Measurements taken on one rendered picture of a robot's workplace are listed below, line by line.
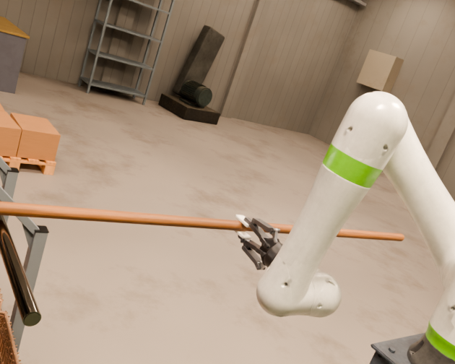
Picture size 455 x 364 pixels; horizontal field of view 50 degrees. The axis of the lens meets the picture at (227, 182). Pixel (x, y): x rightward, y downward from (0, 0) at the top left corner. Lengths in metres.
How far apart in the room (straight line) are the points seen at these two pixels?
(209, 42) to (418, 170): 8.98
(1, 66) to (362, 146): 6.68
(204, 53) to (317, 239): 9.04
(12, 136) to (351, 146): 3.88
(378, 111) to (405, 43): 11.03
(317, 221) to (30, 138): 3.85
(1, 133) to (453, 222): 3.93
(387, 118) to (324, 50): 11.62
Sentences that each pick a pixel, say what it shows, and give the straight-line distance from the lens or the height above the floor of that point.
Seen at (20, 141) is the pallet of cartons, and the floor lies 0.28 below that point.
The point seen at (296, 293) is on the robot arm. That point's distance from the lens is 1.10.
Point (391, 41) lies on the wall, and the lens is 12.23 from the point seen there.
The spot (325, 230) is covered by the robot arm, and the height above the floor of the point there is 1.40.
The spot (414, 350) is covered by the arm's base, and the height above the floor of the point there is 1.22.
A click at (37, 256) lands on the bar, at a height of 0.86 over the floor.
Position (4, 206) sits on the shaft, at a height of 1.21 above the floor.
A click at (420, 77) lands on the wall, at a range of 11.57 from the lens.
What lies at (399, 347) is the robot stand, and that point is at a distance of 1.20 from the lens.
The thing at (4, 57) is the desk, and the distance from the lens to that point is 7.39.
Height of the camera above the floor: 1.70
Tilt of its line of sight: 16 degrees down
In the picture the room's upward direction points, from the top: 20 degrees clockwise
